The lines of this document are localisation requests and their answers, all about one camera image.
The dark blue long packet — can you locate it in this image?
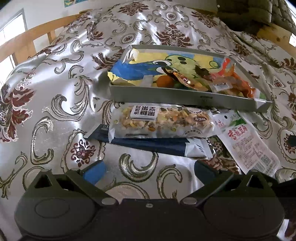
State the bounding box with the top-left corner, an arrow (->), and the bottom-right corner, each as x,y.
84,124 -> 213,160

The white dried tofu packet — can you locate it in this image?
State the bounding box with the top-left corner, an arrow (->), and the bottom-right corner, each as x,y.
213,110 -> 280,177

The rice cracker snack pack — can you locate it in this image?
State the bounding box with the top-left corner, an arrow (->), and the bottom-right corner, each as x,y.
184,79 -> 232,93

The orange spicy snack bag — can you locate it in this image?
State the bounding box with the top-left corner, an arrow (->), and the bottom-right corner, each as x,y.
209,58 -> 256,98

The golden brown snack packet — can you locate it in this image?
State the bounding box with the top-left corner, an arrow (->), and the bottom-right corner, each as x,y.
161,67 -> 190,89

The small dark brown snack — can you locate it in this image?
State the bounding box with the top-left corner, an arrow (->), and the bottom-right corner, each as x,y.
195,65 -> 212,81

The small orange fruit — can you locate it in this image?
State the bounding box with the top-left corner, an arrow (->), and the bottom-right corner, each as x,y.
156,75 -> 175,88

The mixed nut bar pack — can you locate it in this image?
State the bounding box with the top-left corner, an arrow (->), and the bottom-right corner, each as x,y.
108,103 -> 216,141

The grey tray with painting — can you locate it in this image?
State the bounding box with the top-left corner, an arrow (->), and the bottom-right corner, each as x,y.
107,45 -> 271,113

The olive quilted jacket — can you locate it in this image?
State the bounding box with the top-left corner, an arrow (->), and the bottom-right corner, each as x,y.
216,0 -> 295,35

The window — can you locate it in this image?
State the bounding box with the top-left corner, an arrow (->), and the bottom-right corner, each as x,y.
0,9 -> 28,86

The anime girl poster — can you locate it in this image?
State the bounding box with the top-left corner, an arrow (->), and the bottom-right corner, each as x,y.
63,0 -> 87,8

